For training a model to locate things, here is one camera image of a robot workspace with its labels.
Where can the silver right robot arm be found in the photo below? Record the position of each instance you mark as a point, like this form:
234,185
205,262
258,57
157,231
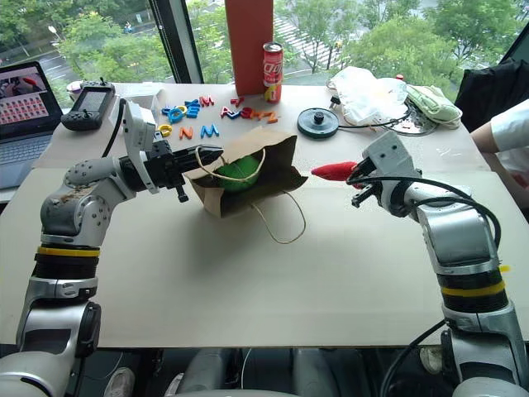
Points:
458,231

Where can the black round kettle base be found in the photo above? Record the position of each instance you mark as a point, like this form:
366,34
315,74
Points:
317,124

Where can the white box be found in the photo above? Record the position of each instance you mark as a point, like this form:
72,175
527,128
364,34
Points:
144,101

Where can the person's arm white sleeve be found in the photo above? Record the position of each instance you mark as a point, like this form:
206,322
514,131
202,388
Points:
508,132

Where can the grey laptop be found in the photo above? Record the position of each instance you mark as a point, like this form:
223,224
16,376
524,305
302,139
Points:
25,124

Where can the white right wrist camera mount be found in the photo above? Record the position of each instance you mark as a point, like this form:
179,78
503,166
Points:
388,155

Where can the yellow letter G magnet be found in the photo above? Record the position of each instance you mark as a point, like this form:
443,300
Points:
165,130

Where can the black remote controller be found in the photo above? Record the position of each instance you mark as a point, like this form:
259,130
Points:
89,105

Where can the pale green cloth bag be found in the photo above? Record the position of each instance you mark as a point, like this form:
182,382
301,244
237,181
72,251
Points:
434,103

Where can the white shoe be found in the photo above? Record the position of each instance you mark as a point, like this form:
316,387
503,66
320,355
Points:
119,382

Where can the red number 3 magnet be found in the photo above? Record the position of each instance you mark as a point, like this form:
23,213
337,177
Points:
246,113

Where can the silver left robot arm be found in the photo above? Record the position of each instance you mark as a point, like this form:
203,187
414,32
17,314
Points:
74,215

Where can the round silver table grommet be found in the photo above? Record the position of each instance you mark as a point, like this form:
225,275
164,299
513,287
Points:
417,126

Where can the red letter A magnet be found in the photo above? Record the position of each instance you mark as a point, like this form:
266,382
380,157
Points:
227,112

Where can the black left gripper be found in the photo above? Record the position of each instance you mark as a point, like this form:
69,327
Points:
163,165

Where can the red letter M magnet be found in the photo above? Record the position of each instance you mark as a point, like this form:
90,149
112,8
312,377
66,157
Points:
207,101

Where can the white plastic bag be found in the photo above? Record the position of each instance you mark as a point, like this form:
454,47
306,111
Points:
368,95

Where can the blue letter K magnet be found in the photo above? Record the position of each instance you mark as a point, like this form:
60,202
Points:
192,103

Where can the black garment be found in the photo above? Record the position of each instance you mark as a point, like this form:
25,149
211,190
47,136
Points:
492,91

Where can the white cup with pink lid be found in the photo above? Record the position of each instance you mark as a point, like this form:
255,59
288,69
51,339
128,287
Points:
75,89

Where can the black window frame post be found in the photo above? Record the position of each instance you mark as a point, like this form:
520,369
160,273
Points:
177,41

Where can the blue letter W magnet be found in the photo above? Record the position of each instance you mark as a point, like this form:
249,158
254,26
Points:
208,130

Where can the green plush toy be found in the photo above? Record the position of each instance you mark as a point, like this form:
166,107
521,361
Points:
237,175

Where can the tall orange box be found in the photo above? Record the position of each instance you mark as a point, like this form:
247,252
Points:
248,41

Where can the red plush toy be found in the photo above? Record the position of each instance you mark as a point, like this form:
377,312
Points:
332,171

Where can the orange letter Z magnet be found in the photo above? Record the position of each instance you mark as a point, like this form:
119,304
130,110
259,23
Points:
270,117

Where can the red soda can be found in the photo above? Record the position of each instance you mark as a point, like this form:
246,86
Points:
273,70

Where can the red letter T magnet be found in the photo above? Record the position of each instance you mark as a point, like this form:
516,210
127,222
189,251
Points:
237,100

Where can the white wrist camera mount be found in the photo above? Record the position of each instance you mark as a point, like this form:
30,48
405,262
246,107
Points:
388,155
138,124

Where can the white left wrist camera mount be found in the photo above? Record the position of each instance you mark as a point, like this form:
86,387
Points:
138,124

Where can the blue letter C magnet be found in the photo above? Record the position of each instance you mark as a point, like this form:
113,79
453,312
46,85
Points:
166,111

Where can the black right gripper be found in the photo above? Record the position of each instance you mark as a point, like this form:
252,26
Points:
370,194

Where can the blue letter E magnet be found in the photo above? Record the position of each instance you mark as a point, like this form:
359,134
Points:
193,111

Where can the brown paper bag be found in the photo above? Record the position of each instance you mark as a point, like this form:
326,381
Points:
248,186

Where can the blue letter V magnet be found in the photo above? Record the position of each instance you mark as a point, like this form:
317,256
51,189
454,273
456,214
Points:
235,115

